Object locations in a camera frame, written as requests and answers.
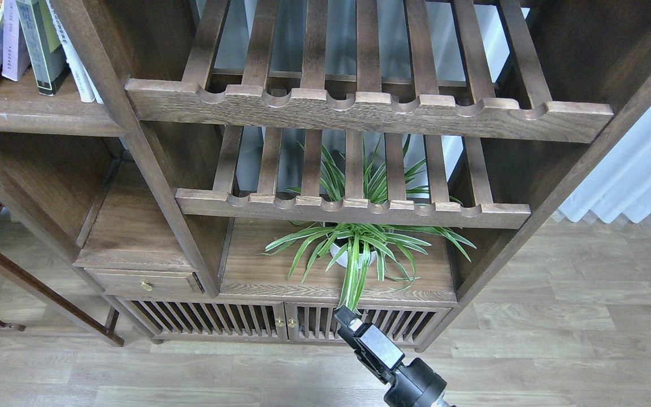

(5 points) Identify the brass drawer knob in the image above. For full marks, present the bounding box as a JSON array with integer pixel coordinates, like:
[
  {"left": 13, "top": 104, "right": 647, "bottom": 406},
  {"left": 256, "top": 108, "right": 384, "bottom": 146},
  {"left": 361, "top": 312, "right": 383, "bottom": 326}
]
[{"left": 140, "top": 280, "right": 154, "bottom": 293}]

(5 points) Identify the green spider plant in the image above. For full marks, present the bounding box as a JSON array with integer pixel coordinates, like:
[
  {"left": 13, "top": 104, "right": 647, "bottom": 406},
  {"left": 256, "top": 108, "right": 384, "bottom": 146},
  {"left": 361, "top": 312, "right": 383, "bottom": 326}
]
[{"left": 259, "top": 143, "right": 477, "bottom": 316}]

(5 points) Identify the white plant pot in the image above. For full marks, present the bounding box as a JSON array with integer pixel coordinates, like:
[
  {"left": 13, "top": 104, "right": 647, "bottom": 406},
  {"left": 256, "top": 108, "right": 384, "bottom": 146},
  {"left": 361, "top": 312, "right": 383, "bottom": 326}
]
[{"left": 329, "top": 238, "right": 377, "bottom": 267}]

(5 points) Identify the white upright book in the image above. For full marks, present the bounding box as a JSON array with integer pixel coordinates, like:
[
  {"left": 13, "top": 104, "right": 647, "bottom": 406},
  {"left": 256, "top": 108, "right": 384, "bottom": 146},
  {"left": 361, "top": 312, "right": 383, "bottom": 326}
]
[{"left": 46, "top": 1, "right": 103, "bottom": 104}]

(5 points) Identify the dark wooden bookshelf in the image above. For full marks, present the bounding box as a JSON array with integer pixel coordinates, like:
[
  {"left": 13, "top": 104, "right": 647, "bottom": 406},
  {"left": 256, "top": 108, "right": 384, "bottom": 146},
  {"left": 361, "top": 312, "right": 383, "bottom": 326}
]
[{"left": 0, "top": 1, "right": 651, "bottom": 351}]

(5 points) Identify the white purple-edged book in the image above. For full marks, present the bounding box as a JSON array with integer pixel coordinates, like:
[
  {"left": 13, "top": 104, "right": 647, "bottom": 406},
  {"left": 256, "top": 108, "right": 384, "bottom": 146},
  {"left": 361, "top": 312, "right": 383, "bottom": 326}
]
[{"left": 2, "top": 1, "right": 31, "bottom": 81}]

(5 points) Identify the black and green book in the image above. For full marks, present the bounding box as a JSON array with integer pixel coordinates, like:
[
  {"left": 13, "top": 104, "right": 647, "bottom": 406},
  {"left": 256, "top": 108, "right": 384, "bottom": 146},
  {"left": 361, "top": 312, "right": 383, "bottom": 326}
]
[{"left": 15, "top": 1, "right": 67, "bottom": 96}]

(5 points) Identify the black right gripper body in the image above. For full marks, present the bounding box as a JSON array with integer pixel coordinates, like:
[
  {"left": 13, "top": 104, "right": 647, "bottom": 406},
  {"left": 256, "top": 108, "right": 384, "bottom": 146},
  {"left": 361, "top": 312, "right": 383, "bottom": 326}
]
[{"left": 385, "top": 358, "right": 450, "bottom": 406}]

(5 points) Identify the white curtain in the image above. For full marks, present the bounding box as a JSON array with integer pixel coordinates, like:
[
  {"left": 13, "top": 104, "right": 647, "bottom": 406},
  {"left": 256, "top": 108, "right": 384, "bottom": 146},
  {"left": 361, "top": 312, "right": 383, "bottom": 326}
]
[{"left": 558, "top": 107, "right": 651, "bottom": 223}]

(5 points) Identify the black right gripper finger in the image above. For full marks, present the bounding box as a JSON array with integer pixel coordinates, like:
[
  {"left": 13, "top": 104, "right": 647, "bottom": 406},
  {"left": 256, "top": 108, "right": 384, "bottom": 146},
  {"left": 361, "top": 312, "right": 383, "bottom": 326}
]
[{"left": 334, "top": 306, "right": 405, "bottom": 385}]

